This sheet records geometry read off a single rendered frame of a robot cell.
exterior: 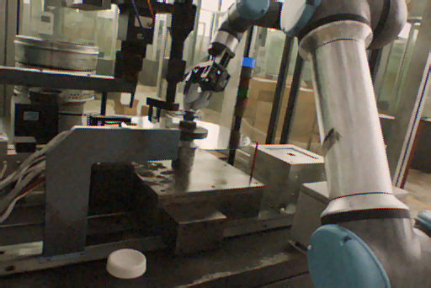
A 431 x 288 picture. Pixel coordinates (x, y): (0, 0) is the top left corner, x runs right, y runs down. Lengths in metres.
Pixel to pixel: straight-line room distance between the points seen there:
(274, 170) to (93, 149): 0.56
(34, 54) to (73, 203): 0.86
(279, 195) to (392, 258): 0.59
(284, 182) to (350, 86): 0.52
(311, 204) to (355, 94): 0.36
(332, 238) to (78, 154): 0.43
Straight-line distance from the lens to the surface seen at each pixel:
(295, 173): 1.03
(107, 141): 0.68
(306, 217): 0.87
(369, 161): 0.53
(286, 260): 0.85
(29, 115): 1.20
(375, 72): 1.07
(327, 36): 0.60
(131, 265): 0.70
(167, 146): 0.73
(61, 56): 1.45
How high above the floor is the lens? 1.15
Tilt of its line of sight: 14 degrees down
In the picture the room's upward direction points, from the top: 9 degrees clockwise
